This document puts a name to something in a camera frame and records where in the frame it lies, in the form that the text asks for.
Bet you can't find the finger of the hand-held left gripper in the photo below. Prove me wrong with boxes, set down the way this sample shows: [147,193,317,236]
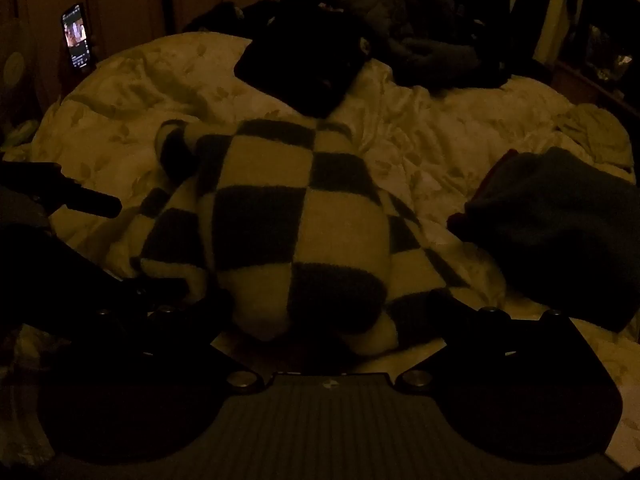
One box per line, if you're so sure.
[65,240,190,308]
[0,161,123,219]

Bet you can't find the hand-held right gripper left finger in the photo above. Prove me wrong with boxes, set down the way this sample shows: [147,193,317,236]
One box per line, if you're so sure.
[52,294,263,392]

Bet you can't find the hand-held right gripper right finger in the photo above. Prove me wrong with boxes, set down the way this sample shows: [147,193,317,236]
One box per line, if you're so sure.
[397,305,608,392]

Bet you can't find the checkered fleece blanket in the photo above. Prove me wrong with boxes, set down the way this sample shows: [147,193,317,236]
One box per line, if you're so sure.
[107,117,506,358]

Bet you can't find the small black clothes heap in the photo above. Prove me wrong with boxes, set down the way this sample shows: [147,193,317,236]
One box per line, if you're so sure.
[182,2,261,33]

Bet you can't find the grey fluffy clothes pile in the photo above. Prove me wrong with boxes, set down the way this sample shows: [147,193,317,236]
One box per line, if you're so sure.
[320,0,511,93]

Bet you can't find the hanging dark clothes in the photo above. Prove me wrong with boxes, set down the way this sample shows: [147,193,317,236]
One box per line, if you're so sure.
[510,0,576,61]

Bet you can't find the pale green cloth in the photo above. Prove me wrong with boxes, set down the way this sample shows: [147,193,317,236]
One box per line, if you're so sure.
[5,120,38,148]

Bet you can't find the dark folded garment red trim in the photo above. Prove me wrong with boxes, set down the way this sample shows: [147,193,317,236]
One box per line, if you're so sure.
[446,147,640,333]

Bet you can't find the pale round fan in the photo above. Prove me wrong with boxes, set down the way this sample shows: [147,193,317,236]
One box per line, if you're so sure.
[0,20,38,111]

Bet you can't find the lit smartphone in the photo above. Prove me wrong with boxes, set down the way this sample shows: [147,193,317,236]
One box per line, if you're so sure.
[61,3,96,71]

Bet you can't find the floral cream duvet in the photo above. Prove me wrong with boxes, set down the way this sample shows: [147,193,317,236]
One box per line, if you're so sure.
[0,31,640,461]

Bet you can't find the wooden wardrobe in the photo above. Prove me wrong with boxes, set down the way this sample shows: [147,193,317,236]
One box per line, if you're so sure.
[0,0,396,111]

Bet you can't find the small cream cloth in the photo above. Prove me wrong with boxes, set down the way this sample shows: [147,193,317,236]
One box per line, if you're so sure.
[555,104,632,166]

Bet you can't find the black garment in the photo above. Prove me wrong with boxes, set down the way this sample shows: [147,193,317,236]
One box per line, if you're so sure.
[235,0,373,118]

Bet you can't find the dark wooden cabinet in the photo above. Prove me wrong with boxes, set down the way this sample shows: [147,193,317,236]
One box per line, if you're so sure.
[552,0,640,116]

